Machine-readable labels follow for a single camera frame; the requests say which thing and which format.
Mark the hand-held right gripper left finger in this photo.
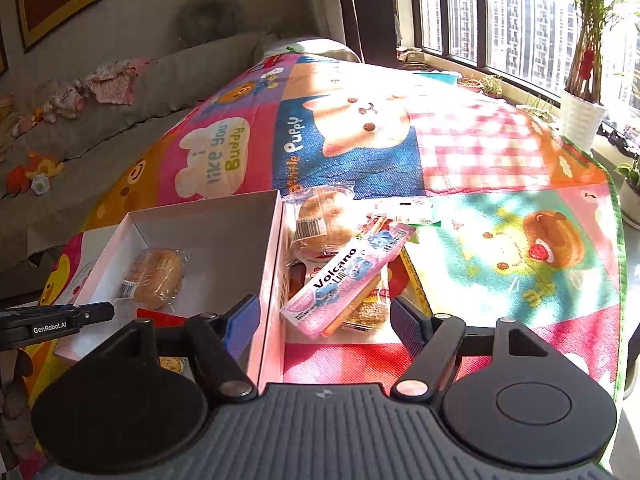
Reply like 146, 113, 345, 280
87, 294, 262, 403

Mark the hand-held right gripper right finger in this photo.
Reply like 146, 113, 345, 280
391, 298, 557, 404

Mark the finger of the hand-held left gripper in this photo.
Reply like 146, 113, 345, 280
75, 302, 116, 325

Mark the rice cracker roll packet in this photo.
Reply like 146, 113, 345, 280
345, 270, 391, 332

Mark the bread packet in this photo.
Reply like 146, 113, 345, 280
120, 249, 189, 311

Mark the pink snack packet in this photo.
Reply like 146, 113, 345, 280
280, 222, 417, 339

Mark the white and pink cardboard box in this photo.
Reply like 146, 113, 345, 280
52, 190, 288, 396

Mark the white and green snack packet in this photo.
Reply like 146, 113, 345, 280
372, 199, 444, 229

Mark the round bun packet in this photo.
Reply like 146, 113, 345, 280
292, 187, 359, 261

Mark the red snack packet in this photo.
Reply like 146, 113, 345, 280
137, 308, 189, 329

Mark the orange plush toy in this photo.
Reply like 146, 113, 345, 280
6, 154, 66, 196

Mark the colourful printed play mat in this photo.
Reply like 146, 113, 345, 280
20, 52, 629, 397

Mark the pink patterned cloth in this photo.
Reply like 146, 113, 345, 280
37, 79, 89, 121

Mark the grey sofa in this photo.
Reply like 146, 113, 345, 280
0, 30, 361, 281

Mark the pink floral cloth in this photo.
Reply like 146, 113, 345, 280
82, 59, 152, 106

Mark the teal container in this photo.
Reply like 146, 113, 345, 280
415, 71, 459, 86

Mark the leafy plant in white pot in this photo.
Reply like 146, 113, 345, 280
614, 154, 640, 232

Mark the bamboo plant in white pot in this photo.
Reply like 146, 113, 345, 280
556, 0, 627, 154

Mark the white pillow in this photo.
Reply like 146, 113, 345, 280
260, 36, 362, 64

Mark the dark tray on windowsill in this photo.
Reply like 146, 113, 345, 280
599, 124, 640, 154

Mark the grey fluffy cushion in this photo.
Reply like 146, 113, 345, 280
177, 0, 247, 44

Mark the dark curtain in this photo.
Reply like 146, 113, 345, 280
335, 0, 397, 66

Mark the black framed window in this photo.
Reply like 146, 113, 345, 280
409, 0, 640, 126

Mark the large framed wall picture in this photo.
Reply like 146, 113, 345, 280
12, 0, 109, 54

